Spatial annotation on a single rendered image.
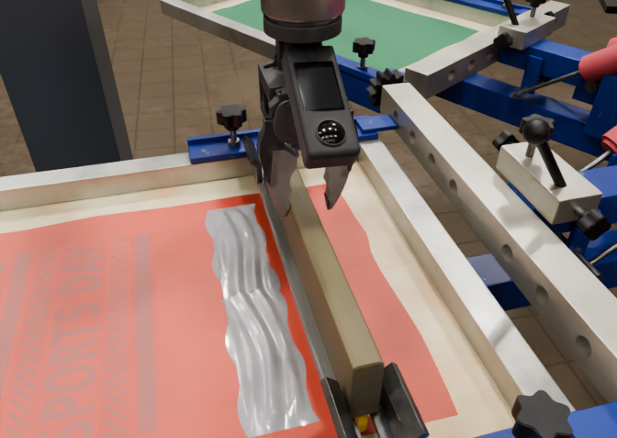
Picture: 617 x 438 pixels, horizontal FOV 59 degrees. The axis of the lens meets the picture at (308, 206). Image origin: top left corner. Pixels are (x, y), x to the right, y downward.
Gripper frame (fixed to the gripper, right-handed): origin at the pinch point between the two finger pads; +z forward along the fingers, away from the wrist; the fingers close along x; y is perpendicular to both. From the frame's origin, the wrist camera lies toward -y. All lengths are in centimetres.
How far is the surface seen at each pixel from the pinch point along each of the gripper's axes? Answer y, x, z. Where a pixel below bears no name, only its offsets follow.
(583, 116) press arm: 34, -65, 15
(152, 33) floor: 374, 23, 107
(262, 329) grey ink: -5.8, 6.8, 11.5
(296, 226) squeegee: -0.2, 1.5, 2.3
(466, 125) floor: 186, -137, 107
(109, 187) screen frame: 25.7, 23.8, 10.8
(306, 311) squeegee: -7.3, 2.2, 8.3
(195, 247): 10.8, 12.8, 12.3
